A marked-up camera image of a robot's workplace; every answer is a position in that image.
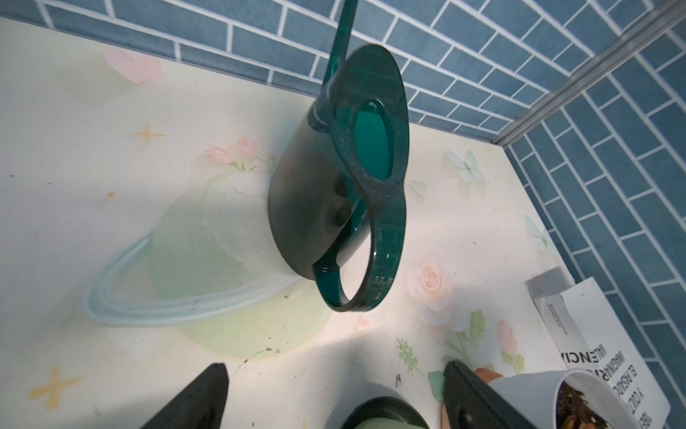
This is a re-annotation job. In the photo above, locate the dark green round saucer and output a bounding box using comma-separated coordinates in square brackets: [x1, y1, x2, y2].
[342, 396, 429, 428]

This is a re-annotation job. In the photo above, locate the white pot orange succulent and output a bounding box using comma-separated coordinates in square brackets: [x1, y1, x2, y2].
[489, 369, 639, 428]

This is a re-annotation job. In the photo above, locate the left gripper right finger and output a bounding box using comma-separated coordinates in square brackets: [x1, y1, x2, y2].
[443, 360, 534, 428]

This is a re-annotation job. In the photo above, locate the orange round coaster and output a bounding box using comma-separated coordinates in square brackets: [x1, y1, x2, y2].
[441, 368, 503, 429]

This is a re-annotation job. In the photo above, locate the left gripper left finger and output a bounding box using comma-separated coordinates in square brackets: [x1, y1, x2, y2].
[142, 363, 230, 429]

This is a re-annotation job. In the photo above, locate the dark green watering can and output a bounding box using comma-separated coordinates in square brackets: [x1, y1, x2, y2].
[268, 1, 410, 312]

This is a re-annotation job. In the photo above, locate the green pot green succulent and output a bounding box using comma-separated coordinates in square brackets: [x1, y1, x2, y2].
[355, 418, 422, 429]

